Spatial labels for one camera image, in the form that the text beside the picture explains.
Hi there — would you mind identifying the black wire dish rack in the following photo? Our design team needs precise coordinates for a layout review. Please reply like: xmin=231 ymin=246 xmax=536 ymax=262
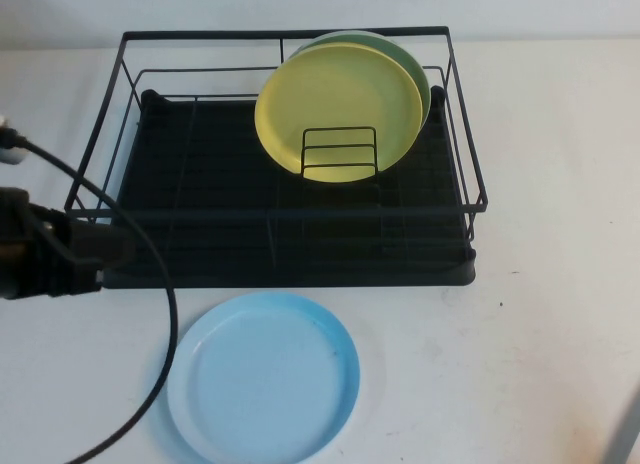
xmin=64 ymin=26 xmax=489 ymax=246

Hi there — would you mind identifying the black cable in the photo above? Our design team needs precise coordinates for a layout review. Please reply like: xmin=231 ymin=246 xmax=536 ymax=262
xmin=0 ymin=127 xmax=180 ymax=464

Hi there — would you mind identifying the yellow round plate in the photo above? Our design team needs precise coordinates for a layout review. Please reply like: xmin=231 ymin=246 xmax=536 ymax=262
xmin=253 ymin=42 xmax=424 ymax=186

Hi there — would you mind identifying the pale green round plate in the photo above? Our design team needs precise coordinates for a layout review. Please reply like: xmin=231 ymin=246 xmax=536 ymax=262
xmin=292 ymin=29 xmax=433 ymax=131

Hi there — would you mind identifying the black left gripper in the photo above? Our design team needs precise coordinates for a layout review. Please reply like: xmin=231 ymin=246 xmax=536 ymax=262
xmin=0 ymin=186 xmax=137 ymax=302

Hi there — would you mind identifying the black dish drying rack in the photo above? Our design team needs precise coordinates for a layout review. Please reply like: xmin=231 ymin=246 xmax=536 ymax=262
xmin=101 ymin=85 xmax=479 ymax=290

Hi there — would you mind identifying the white cable connector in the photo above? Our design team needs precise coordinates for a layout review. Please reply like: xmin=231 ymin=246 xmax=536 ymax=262
xmin=0 ymin=114 xmax=29 ymax=166

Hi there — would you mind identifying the light blue round plate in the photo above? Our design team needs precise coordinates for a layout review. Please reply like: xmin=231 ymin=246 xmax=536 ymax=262
xmin=166 ymin=291 xmax=362 ymax=464

